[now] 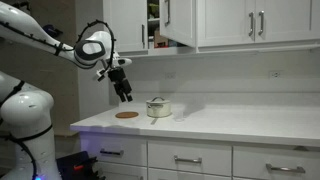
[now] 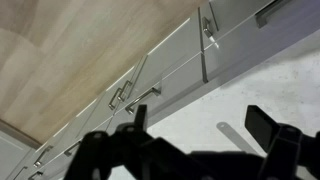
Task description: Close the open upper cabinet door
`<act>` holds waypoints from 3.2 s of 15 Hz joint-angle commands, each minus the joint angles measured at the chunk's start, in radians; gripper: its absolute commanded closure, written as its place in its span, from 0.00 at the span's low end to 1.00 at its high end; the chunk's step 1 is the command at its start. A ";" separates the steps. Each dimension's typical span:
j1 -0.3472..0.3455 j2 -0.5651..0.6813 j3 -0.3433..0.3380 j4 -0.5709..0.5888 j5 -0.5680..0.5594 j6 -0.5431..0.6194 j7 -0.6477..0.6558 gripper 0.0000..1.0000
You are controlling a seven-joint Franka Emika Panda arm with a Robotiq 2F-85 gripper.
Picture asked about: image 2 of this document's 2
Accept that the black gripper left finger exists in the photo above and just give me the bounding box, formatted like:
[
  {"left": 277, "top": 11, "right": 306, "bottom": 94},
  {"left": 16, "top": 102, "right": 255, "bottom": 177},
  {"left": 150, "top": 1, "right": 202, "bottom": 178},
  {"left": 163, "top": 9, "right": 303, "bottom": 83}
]
[{"left": 63, "top": 104, "right": 214, "bottom": 180}]

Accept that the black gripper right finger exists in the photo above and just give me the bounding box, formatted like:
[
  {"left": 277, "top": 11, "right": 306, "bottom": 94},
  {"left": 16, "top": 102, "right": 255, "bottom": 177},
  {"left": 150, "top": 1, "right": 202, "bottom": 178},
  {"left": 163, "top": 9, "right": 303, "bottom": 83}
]
[{"left": 244, "top": 104, "right": 320, "bottom": 180}]

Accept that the grey flat utensil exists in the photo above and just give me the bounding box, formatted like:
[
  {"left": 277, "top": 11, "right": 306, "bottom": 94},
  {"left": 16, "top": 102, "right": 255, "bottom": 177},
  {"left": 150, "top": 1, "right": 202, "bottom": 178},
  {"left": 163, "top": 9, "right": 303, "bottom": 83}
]
[{"left": 215, "top": 121, "right": 260, "bottom": 157}]

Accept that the metal base cabinet door handle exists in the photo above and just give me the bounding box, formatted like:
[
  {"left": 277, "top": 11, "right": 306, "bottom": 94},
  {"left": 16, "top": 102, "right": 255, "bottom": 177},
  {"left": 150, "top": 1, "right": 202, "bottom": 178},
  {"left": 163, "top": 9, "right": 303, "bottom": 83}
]
[
  {"left": 201, "top": 16, "right": 215, "bottom": 39},
  {"left": 12, "top": 165, "right": 28, "bottom": 180},
  {"left": 116, "top": 79, "right": 134, "bottom": 103},
  {"left": 32, "top": 144, "right": 55, "bottom": 168},
  {"left": 107, "top": 87, "right": 123, "bottom": 111},
  {"left": 27, "top": 170, "right": 45, "bottom": 180}
]

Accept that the metal bar drawer handle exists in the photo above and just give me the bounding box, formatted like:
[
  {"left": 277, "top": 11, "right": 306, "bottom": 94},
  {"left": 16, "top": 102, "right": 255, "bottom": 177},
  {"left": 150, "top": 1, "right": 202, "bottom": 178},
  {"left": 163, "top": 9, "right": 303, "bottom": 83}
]
[
  {"left": 254, "top": 0, "right": 293, "bottom": 30},
  {"left": 124, "top": 86, "right": 162, "bottom": 116},
  {"left": 63, "top": 140, "right": 82, "bottom": 158}
]

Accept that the white base cabinet door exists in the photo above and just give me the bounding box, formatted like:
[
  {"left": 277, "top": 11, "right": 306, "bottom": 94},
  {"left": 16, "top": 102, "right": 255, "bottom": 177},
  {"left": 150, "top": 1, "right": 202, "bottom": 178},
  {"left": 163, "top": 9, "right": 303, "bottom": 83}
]
[
  {"left": 200, "top": 0, "right": 278, "bottom": 52},
  {"left": 19, "top": 99, "right": 101, "bottom": 168},
  {"left": 75, "top": 55, "right": 148, "bottom": 135},
  {"left": 128, "top": 6, "right": 204, "bottom": 101}
]

